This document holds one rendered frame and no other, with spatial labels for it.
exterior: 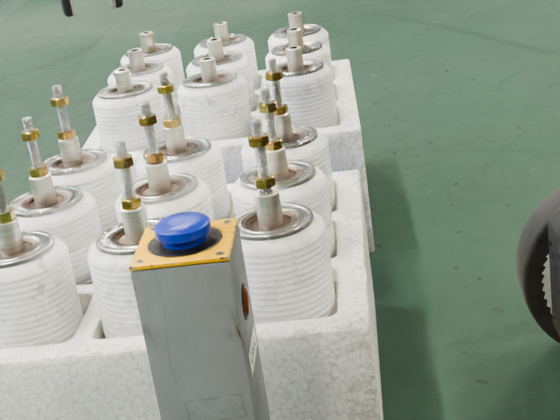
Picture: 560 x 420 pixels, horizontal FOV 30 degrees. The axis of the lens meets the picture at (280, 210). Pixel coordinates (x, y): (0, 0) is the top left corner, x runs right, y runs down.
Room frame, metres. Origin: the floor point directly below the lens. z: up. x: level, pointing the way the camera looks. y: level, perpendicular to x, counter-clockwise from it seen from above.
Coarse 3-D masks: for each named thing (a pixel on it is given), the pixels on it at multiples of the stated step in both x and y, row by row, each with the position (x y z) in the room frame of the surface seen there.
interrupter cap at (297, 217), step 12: (288, 204) 0.88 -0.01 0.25; (240, 216) 0.87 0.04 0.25; (252, 216) 0.87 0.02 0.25; (288, 216) 0.86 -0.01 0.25; (300, 216) 0.85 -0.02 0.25; (312, 216) 0.85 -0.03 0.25; (240, 228) 0.84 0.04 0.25; (252, 228) 0.84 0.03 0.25; (264, 228) 0.84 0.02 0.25; (276, 228) 0.83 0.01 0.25; (288, 228) 0.83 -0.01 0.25; (300, 228) 0.82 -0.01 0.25; (252, 240) 0.82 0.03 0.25; (264, 240) 0.82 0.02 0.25
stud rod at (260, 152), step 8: (256, 120) 0.85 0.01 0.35; (256, 128) 0.85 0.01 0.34; (256, 136) 0.85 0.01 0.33; (256, 152) 0.85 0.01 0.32; (264, 152) 0.85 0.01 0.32; (256, 160) 0.85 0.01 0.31; (264, 160) 0.85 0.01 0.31; (264, 168) 0.85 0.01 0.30; (264, 176) 0.85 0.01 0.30; (264, 192) 0.85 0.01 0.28
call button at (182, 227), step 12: (168, 216) 0.70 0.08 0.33; (180, 216) 0.70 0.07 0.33; (192, 216) 0.69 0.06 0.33; (204, 216) 0.69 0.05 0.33; (156, 228) 0.68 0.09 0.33; (168, 228) 0.68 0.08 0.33; (180, 228) 0.67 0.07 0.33; (192, 228) 0.67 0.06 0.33; (204, 228) 0.68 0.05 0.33; (168, 240) 0.67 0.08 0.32; (180, 240) 0.67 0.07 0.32; (192, 240) 0.67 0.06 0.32; (204, 240) 0.68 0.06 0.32
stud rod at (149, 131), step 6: (144, 102) 0.98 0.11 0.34; (144, 108) 0.98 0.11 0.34; (144, 114) 0.98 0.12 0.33; (150, 114) 0.98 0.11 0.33; (150, 126) 0.98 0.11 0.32; (150, 132) 0.98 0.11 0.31; (150, 138) 0.98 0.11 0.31; (156, 138) 0.98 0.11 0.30; (150, 144) 0.98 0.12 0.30; (156, 144) 0.98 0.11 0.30; (150, 150) 0.98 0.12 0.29; (156, 150) 0.98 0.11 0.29; (156, 162) 0.98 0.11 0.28
